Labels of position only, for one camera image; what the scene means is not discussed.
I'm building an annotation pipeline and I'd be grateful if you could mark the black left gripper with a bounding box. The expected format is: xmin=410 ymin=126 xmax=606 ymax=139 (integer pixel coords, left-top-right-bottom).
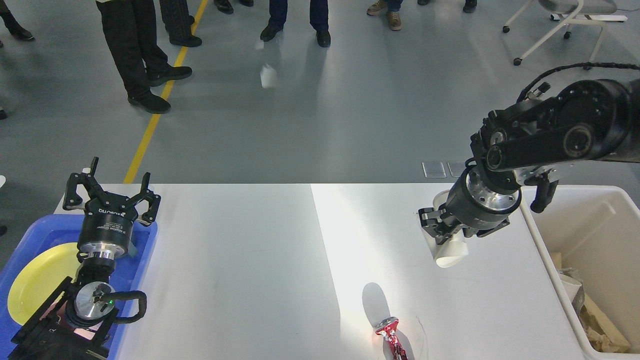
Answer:
xmin=62 ymin=157 xmax=162 ymax=258

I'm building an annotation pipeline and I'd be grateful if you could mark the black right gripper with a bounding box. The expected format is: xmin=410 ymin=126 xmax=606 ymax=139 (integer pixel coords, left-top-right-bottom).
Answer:
xmin=418 ymin=167 xmax=522 ymax=246

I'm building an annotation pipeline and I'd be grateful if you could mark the white paper napkin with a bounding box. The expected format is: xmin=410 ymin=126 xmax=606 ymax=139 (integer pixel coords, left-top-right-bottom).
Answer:
xmin=425 ymin=189 xmax=470 ymax=269

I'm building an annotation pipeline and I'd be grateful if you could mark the yellow plastic plate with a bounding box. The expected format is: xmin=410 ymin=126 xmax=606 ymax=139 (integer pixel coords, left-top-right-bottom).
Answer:
xmin=7 ymin=243 xmax=80 ymax=325

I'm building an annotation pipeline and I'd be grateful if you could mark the red snack wrapper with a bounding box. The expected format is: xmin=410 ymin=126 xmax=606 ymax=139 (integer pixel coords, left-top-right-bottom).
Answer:
xmin=374 ymin=316 xmax=409 ymax=360

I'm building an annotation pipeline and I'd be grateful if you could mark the pink ribbed mug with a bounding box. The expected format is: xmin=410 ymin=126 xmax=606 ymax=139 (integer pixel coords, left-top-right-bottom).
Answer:
xmin=40 ymin=301 xmax=94 ymax=340

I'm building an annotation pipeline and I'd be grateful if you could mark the brown paper bag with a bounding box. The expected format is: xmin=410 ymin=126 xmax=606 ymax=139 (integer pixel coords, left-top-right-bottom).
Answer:
xmin=550 ymin=251 xmax=631 ymax=354

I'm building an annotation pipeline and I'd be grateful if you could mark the white paper cup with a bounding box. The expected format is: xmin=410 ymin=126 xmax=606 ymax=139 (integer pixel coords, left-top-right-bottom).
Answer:
xmin=558 ymin=273 xmax=583 ymax=303

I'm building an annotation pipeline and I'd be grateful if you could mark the brown paper ball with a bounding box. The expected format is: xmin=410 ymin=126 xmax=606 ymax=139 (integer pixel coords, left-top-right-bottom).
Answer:
xmin=579 ymin=308 xmax=625 ymax=353

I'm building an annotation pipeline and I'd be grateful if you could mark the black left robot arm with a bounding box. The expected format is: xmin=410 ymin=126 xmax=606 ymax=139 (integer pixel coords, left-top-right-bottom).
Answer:
xmin=7 ymin=157 xmax=162 ymax=360

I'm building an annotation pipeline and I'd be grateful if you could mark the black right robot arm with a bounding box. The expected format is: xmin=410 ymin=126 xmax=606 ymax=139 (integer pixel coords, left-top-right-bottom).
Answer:
xmin=418 ymin=67 xmax=640 ymax=246

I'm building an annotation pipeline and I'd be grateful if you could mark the grey-blue mug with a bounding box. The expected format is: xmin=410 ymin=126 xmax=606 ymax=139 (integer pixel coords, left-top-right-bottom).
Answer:
xmin=127 ymin=235 xmax=138 ymax=258

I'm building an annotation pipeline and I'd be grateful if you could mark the floor outlet cover pair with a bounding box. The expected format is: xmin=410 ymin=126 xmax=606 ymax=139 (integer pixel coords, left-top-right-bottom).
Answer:
xmin=422 ymin=161 xmax=466 ymax=179

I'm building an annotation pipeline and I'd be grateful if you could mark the blue plastic tray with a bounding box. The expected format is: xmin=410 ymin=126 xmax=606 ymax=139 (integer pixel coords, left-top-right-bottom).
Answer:
xmin=0 ymin=214 xmax=158 ymax=360

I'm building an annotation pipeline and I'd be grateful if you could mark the white plastic bin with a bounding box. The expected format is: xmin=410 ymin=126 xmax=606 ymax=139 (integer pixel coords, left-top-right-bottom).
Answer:
xmin=519 ymin=186 xmax=640 ymax=360

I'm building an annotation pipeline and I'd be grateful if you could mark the white rolling chair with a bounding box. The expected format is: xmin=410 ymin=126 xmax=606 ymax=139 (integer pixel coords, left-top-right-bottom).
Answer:
xmin=512 ymin=0 xmax=628 ymax=66

